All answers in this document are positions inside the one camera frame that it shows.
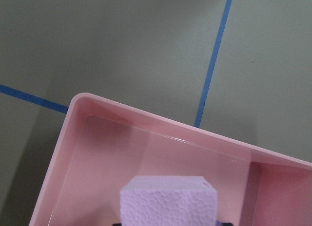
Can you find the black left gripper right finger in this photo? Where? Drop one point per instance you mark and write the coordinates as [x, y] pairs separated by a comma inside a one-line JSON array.
[[227, 224]]

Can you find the purple foam block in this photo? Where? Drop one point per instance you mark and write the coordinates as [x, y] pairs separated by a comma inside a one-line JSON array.
[[218, 223]]

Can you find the light pink foam block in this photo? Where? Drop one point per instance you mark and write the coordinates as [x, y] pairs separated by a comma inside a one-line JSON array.
[[168, 201]]

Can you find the pink plastic bin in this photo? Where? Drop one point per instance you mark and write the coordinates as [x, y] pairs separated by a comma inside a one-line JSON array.
[[104, 144]]

